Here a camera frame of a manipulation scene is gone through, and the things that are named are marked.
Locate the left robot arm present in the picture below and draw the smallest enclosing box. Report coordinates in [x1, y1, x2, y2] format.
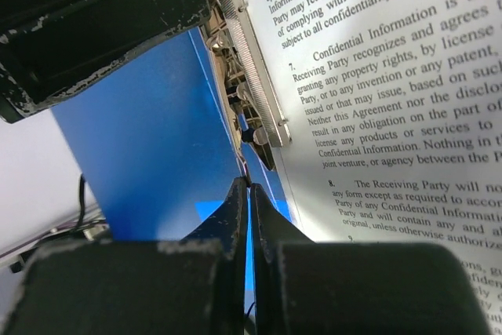
[1, 0, 209, 254]

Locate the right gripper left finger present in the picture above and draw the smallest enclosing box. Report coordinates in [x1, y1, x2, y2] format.
[1, 177, 248, 334]

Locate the printed paper stack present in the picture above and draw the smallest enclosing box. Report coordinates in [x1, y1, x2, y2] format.
[245, 0, 501, 334]

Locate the blue plastic folder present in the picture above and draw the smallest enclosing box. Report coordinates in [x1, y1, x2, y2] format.
[50, 0, 299, 320]

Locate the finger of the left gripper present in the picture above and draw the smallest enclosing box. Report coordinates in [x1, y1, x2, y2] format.
[1, 0, 210, 122]

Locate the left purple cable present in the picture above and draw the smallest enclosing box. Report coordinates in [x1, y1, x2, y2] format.
[0, 173, 111, 261]

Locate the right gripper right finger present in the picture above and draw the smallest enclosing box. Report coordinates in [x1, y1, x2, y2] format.
[249, 184, 490, 334]

